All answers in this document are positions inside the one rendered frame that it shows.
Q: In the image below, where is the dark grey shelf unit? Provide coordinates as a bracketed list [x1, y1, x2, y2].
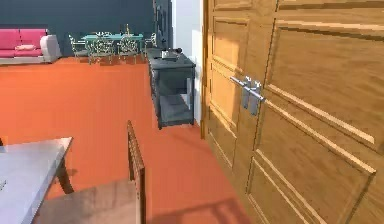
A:
[146, 47, 197, 131]

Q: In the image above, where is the grey box on shelf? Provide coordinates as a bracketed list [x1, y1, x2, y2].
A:
[161, 47, 183, 61]

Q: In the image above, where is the ornate metal chair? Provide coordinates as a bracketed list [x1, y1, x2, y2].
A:
[116, 34, 141, 64]
[143, 32, 158, 54]
[68, 34, 88, 60]
[85, 35, 115, 64]

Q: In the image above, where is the teal dining table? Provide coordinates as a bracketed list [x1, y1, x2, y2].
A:
[81, 32, 145, 56]

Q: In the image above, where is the wooden panelled room door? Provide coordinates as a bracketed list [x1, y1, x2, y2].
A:
[200, 0, 384, 224]

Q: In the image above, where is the brown wooden chair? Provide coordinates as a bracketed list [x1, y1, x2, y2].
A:
[33, 120, 148, 224]

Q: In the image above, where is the grey table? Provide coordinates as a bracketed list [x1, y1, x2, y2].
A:
[0, 136, 75, 224]

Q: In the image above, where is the silver door handle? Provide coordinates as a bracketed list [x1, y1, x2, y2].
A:
[229, 75, 267, 117]

